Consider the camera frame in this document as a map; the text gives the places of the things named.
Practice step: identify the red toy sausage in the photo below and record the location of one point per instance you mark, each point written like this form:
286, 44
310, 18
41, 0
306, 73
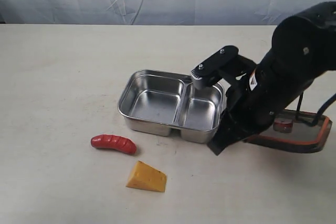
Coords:
114, 142

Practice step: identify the yellow toy cheese wedge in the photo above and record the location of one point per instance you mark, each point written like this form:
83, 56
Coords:
146, 177

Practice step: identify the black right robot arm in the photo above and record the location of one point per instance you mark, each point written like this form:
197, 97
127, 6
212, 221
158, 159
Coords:
302, 49

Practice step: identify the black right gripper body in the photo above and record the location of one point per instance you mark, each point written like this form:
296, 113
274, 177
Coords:
279, 82

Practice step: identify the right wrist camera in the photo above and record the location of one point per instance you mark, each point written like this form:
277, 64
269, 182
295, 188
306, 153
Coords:
220, 65

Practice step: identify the steel two-compartment lunch box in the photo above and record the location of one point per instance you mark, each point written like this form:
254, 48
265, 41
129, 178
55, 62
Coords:
158, 102

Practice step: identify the dark transparent lid orange seal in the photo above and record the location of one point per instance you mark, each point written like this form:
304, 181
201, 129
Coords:
290, 135

